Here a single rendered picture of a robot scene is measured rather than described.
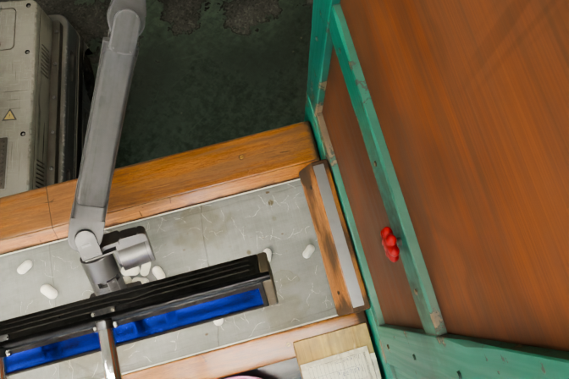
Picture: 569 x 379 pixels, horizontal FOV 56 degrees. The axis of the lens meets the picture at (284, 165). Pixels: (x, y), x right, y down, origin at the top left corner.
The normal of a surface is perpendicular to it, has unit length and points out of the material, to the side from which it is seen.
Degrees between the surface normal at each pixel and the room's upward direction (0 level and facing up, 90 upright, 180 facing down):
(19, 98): 0
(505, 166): 90
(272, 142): 0
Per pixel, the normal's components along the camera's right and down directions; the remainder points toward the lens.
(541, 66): -0.97, 0.25
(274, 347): -0.01, -0.25
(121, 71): 0.33, 0.44
